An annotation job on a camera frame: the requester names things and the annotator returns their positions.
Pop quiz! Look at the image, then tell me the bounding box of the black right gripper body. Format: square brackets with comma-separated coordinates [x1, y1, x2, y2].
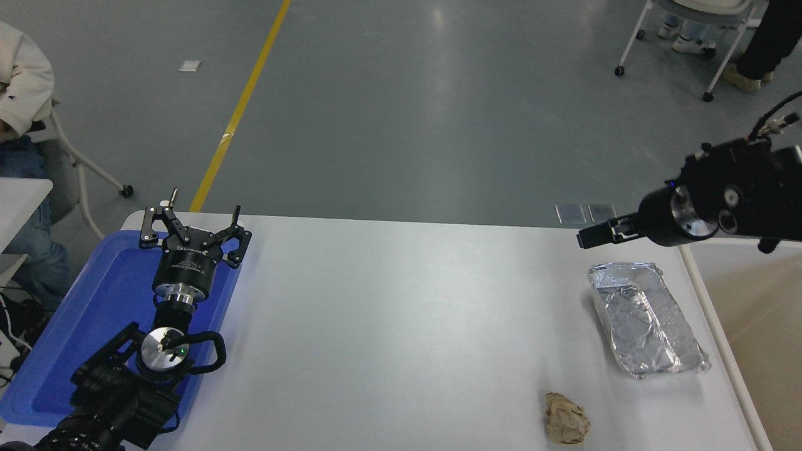
[637, 186, 697, 248]

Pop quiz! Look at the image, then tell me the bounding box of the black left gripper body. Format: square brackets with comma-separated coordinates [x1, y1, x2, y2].
[153, 229, 224, 296]

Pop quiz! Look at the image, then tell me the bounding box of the silver foil tray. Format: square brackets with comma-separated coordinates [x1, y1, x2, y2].
[587, 262, 711, 379]

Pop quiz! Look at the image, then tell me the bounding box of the blue plastic tray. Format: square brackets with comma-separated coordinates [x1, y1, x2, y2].
[0, 229, 248, 430]

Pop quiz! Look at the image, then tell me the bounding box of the white side table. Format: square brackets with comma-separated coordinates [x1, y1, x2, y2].
[0, 178, 54, 284]

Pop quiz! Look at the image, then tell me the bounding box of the large pale bin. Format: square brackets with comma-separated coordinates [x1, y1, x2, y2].
[679, 238, 802, 451]

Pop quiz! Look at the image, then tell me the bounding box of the person on rolling chair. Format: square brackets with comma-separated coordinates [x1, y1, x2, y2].
[655, 0, 751, 54]

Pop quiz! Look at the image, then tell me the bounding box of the crumpled tan paper ball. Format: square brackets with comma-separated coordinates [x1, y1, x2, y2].
[544, 391, 592, 444]

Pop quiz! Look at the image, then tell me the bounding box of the seated person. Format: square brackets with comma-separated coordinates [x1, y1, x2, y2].
[0, 22, 71, 311]

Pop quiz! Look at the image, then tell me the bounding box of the standing person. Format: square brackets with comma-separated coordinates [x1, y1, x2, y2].
[721, 0, 802, 95]

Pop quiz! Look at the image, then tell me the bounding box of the white frame wheeled chair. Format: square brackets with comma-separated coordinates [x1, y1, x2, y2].
[28, 94, 134, 242]

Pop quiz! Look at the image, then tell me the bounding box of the black cable bundle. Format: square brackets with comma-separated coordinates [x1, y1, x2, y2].
[0, 285, 52, 384]

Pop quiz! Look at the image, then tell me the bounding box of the white frame rolling chair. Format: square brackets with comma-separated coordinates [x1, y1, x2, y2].
[614, 0, 778, 102]

